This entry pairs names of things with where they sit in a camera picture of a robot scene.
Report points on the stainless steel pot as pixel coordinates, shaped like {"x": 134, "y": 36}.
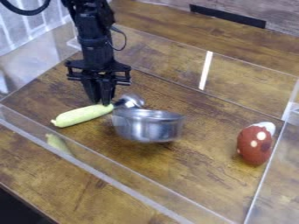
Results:
{"x": 146, "y": 126}

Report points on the clear acrylic right barrier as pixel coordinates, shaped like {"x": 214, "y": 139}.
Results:
{"x": 274, "y": 204}

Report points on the clear acrylic barrier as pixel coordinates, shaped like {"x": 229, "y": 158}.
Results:
{"x": 153, "y": 194}
{"x": 274, "y": 204}

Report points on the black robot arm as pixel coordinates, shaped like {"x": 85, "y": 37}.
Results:
{"x": 93, "y": 20}

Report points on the black bar on table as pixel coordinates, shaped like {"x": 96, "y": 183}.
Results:
{"x": 228, "y": 16}

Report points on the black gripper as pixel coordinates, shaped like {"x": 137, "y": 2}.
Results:
{"x": 113, "y": 74}

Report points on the clear acrylic front barrier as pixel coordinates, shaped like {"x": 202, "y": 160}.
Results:
{"x": 153, "y": 194}

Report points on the green handled metal spoon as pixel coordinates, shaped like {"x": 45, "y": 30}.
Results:
{"x": 84, "y": 114}

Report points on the red spotted mushroom toy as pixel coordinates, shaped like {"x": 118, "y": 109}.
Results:
{"x": 253, "y": 142}

